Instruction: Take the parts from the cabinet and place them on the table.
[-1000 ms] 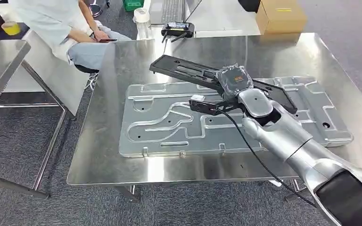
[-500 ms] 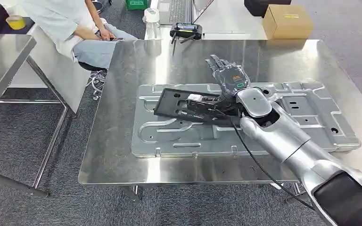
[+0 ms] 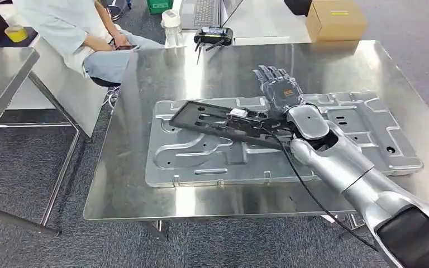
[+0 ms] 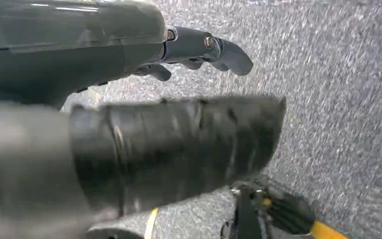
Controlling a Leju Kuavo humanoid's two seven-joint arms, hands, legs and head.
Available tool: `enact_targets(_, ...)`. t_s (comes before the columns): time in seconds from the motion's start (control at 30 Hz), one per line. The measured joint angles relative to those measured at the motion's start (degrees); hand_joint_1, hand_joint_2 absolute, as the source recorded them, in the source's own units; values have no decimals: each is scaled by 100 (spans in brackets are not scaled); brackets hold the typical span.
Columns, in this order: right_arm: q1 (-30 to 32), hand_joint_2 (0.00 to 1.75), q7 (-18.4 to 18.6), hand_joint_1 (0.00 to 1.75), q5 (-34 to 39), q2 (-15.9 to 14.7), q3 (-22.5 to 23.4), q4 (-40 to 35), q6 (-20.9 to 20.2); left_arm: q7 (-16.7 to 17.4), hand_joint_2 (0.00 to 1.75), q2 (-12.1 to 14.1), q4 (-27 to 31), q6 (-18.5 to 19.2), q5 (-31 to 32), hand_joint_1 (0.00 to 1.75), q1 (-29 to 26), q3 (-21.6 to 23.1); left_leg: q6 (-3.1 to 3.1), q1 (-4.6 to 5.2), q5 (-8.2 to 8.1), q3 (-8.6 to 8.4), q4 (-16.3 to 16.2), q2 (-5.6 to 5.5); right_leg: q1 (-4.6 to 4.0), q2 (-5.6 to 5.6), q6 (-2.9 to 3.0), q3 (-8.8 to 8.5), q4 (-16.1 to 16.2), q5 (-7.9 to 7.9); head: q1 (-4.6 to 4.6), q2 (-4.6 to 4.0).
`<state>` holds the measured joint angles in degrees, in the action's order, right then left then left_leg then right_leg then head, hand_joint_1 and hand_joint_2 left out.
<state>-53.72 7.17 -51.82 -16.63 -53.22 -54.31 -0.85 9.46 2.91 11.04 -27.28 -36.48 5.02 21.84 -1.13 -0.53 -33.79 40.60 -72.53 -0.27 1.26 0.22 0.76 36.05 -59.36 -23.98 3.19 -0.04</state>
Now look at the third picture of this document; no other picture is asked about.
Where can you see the yellow tape roll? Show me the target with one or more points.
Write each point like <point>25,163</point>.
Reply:
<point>15,35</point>

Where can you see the black round stool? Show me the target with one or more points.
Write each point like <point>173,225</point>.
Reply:
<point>103,82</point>

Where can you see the large stamped metal plate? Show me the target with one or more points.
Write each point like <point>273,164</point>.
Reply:
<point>199,159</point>

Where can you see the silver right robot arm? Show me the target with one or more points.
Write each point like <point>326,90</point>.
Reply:
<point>333,159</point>

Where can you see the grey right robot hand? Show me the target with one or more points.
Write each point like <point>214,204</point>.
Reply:
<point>279,90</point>

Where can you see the white side panel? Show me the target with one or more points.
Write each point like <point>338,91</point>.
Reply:
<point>62,96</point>

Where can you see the steel side table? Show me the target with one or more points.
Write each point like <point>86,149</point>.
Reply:
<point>0,81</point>

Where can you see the dark smartphone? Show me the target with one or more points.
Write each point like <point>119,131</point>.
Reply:
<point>127,47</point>

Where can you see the grey laptop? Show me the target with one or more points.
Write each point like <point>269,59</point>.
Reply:
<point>205,13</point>

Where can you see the green plastic crate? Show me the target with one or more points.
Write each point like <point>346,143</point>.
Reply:
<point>159,5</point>

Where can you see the pale desk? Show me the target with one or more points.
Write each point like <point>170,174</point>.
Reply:
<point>266,18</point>

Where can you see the brown cardboard box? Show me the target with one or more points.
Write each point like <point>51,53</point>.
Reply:
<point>336,26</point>

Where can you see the black object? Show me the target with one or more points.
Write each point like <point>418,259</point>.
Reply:
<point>297,5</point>

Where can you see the black plastic slotted panel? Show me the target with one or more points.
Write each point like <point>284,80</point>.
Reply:
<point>188,116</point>

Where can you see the black wrist camera pale box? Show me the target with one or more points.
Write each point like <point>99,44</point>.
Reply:
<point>238,114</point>

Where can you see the steel work table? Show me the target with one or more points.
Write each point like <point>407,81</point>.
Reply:
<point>218,74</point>

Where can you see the office chair base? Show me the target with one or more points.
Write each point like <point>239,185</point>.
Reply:
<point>116,11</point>

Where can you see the black remote controller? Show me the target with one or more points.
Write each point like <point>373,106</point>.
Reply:
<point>212,37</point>

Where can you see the person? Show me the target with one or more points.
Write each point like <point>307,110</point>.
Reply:
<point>51,22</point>

